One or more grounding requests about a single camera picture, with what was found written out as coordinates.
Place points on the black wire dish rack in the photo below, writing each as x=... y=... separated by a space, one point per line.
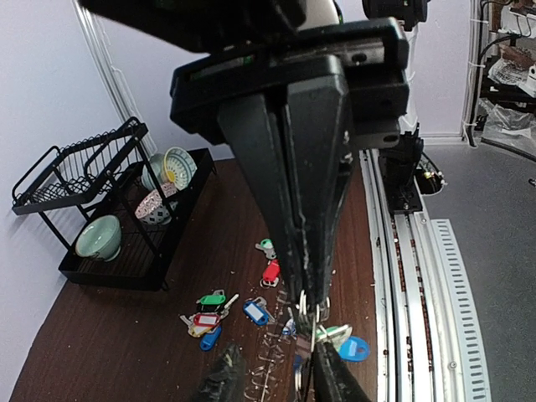
x=101 y=175

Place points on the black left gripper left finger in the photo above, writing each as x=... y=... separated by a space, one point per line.
x=226 y=379

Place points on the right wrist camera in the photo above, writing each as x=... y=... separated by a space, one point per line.
x=205 y=26

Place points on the metal disc with key rings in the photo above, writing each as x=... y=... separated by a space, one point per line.
x=282 y=369

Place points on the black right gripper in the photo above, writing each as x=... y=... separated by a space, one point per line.
x=329 y=75

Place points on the right aluminium frame post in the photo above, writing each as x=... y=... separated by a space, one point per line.
x=112 y=77

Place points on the green key tag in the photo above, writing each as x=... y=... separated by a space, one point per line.
x=335 y=334

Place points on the blue key tag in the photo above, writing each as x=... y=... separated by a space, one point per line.
x=256 y=310
x=354 y=350

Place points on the mixed colour key tag bunch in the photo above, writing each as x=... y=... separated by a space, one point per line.
x=206 y=323

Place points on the yellow flower plate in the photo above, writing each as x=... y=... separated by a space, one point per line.
x=179 y=167

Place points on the pink patterned bowl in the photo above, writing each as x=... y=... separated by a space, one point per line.
x=152 y=211

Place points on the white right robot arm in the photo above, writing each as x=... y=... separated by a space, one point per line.
x=296 y=111

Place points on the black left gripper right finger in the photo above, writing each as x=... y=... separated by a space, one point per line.
x=333 y=382

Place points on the aluminium front rail base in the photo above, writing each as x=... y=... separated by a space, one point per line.
x=429 y=340

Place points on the celadon green bowl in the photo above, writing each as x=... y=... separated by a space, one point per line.
x=100 y=239

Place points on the red key tag bunch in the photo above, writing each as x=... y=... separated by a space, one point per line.
x=271 y=274

